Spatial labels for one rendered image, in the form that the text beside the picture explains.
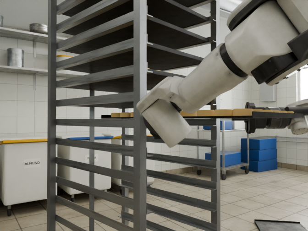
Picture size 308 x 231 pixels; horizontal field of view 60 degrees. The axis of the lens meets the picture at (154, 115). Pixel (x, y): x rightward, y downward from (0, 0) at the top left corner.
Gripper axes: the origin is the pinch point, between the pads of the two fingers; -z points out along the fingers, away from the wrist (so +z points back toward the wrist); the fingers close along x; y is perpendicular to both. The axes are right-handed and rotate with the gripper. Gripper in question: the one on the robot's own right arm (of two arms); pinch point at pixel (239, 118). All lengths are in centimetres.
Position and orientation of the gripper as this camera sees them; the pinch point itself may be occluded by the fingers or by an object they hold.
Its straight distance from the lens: 112.2
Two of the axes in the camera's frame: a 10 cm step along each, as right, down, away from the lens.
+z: 10.0, 0.0, 0.2
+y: 0.2, -0.1, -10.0
